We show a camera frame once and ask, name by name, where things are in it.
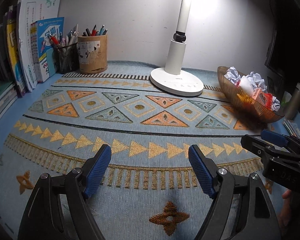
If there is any blue workbook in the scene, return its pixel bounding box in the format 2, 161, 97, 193
30, 17, 64, 83

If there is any person's right hand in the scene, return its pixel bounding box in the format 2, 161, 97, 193
277, 190, 293, 230

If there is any black mesh pen holder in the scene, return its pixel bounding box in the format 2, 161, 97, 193
54, 43, 79, 74

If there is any metal thermos bottle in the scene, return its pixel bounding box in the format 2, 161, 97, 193
285, 83, 300, 120

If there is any wooden pen holder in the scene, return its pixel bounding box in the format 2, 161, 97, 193
77, 35, 108, 74

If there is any white desk lamp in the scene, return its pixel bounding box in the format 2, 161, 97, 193
150, 0, 204, 97

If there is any stack of books right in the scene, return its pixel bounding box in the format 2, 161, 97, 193
282, 118, 300, 139

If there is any paper ball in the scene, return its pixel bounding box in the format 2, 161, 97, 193
271, 96, 280, 111

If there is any patterned blue woven mat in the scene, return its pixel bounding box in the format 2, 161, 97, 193
0, 60, 300, 240

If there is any yellow book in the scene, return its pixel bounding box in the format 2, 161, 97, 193
5, 5, 27, 97

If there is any pastel dango plush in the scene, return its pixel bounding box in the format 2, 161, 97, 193
238, 76, 255, 97

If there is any small pink cardboard box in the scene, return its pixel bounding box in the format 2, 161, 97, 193
252, 88, 267, 106

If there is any red snack packet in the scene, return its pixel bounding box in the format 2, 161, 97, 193
262, 93, 273, 109

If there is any dark monitor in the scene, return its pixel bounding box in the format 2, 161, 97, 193
265, 0, 289, 77

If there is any grey paper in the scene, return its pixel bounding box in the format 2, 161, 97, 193
245, 72, 267, 93

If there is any white paper booklet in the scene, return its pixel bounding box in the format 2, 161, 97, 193
16, 0, 60, 92

